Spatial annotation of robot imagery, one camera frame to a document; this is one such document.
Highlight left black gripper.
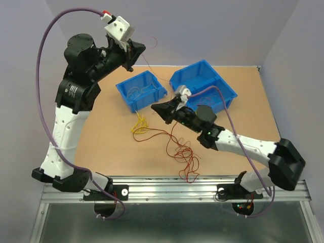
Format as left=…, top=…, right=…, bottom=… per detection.
left=90, top=37, right=147, bottom=81

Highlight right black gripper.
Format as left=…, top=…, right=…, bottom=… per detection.
left=151, top=97, right=201, bottom=134

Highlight small blue plastic bin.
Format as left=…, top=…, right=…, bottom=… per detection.
left=116, top=71, right=168, bottom=113

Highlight yellow wires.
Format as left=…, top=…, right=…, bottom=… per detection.
left=130, top=111, right=149, bottom=134

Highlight red wires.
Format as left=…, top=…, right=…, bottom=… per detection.
left=133, top=124, right=202, bottom=183

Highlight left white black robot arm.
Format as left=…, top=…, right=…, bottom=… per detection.
left=31, top=33, right=146, bottom=199

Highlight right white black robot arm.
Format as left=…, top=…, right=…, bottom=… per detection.
left=151, top=98, right=306, bottom=200

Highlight large blue divided bin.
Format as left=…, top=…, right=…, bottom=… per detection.
left=170, top=60, right=237, bottom=113

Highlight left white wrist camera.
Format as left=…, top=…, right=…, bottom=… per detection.
left=101, top=11, right=135, bottom=52

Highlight aluminium extrusion rail frame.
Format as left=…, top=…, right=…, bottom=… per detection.
left=32, top=165, right=323, bottom=242

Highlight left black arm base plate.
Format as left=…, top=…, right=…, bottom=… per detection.
left=83, top=184, right=129, bottom=201

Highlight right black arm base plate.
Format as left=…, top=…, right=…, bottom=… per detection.
left=215, top=184, right=263, bottom=201

